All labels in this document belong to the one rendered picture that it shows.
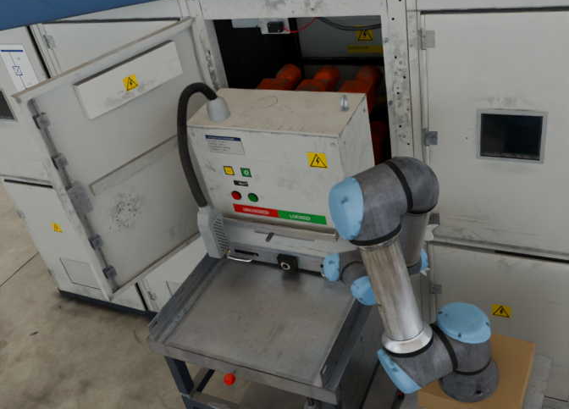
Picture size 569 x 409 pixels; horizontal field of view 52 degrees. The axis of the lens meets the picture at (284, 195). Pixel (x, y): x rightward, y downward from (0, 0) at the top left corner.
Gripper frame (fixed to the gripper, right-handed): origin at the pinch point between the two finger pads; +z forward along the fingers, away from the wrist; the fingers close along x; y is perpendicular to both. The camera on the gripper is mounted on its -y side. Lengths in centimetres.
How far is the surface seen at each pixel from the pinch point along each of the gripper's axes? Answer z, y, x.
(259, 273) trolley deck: -44, -30, -22
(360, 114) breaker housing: -20.0, -16.6, 36.6
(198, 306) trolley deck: -65, -26, -27
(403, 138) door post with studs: -1.8, -21.2, 26.1
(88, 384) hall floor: -104, -99, -118
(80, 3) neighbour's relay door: -90, -76, 58
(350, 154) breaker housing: -25.1, -10.1, 27.7
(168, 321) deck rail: -75, -24, -29
